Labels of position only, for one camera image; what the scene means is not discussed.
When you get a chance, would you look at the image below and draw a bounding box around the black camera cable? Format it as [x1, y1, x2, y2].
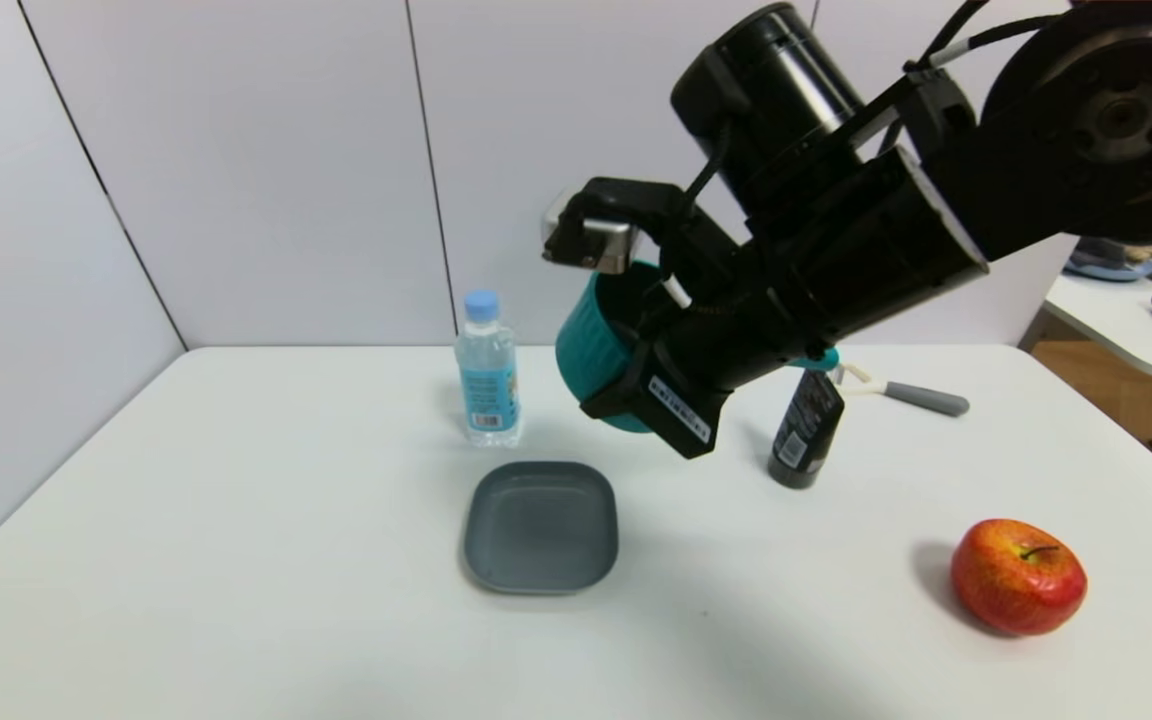
[661, 118, 739, 307]

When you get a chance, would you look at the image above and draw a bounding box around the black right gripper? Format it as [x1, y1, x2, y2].
[579, 296, 829, 460]

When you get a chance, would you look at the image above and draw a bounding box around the peeler with grey handle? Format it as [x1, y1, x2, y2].
[833, 363, 970, 418]

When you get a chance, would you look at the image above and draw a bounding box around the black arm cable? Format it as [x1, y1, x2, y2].
[921, 0, 1072, 73]

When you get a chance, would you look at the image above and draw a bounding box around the clear water bottle blue cap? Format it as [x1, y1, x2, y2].
[454, 291, 520, 446]

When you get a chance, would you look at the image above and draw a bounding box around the white side table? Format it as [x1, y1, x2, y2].
[1041, 270, 1152, 385]

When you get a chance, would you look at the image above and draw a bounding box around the red apple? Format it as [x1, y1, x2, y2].
[952, 519, 1089, 638]

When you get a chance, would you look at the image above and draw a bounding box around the grey blue hat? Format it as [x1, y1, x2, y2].
[1064, 238, 1152, 283]

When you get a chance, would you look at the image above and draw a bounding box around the grey square plastic dish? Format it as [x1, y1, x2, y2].
[462, 461, 620, 596]

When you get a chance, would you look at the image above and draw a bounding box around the black squeeze tube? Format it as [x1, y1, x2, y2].
[768, 368, 846, 490]

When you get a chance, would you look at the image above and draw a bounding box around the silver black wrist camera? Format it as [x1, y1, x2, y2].
[541, 178, 689, 277]

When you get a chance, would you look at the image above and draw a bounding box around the teal saucepan with handle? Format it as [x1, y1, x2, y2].
[554, 262, 842, 436]

